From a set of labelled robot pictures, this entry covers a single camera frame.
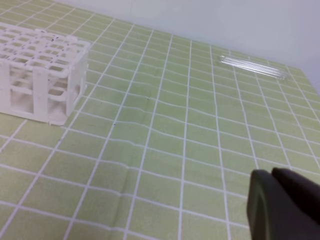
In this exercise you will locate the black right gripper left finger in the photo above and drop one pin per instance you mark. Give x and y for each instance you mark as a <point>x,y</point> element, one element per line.
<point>257,204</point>

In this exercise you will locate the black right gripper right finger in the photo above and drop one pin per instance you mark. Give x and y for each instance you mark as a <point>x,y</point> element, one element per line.
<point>293,210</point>

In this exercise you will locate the spare glass tube far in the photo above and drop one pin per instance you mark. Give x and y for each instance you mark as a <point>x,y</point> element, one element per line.
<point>255,63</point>

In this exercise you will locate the spare glass tube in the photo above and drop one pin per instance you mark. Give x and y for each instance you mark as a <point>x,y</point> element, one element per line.
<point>255,67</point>
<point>255,63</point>

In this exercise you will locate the spare glass tube middle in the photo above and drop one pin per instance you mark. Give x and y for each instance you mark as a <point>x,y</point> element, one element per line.
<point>255,67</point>

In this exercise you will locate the white plastic test tube rack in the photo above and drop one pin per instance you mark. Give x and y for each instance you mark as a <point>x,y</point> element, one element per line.
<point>42,74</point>

